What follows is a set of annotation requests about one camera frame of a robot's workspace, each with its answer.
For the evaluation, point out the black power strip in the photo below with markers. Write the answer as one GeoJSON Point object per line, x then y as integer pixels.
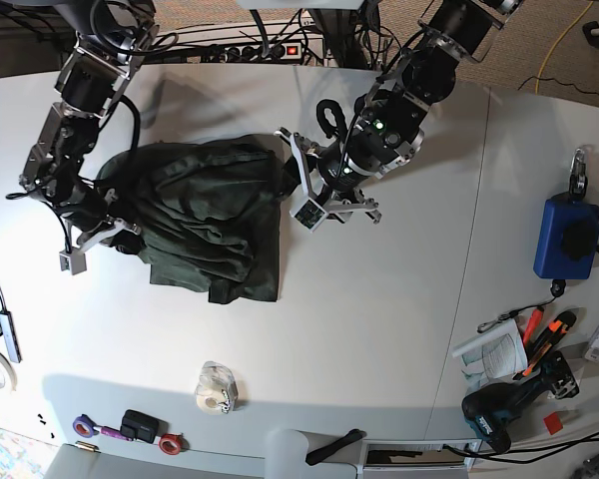
{"type": "Point", "coordinates": [281, 54]}

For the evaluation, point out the red tape roll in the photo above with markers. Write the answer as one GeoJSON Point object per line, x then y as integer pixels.
{"type": "Point", "coordinates": [171, 444]}

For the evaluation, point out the dark teal cordless drill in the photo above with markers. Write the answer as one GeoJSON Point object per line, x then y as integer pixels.
{"type": "Point", "coordinates": [489, 410]}

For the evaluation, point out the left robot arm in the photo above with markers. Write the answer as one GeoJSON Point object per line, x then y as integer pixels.
{"type": "Point", "coordinates": [385, 132]}

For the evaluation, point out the black action camera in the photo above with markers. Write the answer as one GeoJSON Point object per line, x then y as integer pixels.
{"type": "Point", "coordinates": [136, 425]}

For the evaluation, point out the black strap handle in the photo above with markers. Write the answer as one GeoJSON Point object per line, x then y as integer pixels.
{"type": "Point", "coordinates": [321, 454]}

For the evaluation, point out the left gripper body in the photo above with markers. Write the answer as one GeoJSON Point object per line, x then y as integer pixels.
{"type": "Point", "coordinates": [330, 184]}

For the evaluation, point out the rolled paper sheet with drawing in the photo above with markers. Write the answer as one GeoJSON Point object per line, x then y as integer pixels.
{"type": "Point", "coordinates": [496, 353]}

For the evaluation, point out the purple tape roll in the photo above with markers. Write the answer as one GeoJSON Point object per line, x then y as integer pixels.
{"type": "Point", "coordinates": [84, 426]}

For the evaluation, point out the grey usb hub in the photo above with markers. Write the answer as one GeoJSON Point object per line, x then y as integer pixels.
{"type": "Point", "coordinates": [10, 337]}

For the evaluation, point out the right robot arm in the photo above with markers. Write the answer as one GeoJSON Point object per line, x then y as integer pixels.
{"type": "Point", "coordinates": [113, 39]}

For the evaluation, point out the clear tape rolls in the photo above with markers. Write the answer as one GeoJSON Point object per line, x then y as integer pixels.
{"type": "Point", "coordinates": [216, 392]}

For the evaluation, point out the blue box with black knob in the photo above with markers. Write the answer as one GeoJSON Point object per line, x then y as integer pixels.
{"type": "Point", "coordinates": [569, 232]}

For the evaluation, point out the dark green t-shirt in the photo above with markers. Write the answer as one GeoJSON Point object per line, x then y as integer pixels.
{"type": "Point", "coordinates": [209, 215]}

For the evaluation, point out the red square sticker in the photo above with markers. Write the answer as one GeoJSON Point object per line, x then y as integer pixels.
{"type": "Point", "coordinates": [553, 423]}

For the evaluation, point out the orange black utility knife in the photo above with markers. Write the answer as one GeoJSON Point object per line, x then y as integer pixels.
{"type": "Point", "coordinates": [547, 340]}

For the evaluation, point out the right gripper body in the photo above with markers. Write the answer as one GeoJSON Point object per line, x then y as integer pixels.
{"type": "Point", "coordinates": [101, 218]}

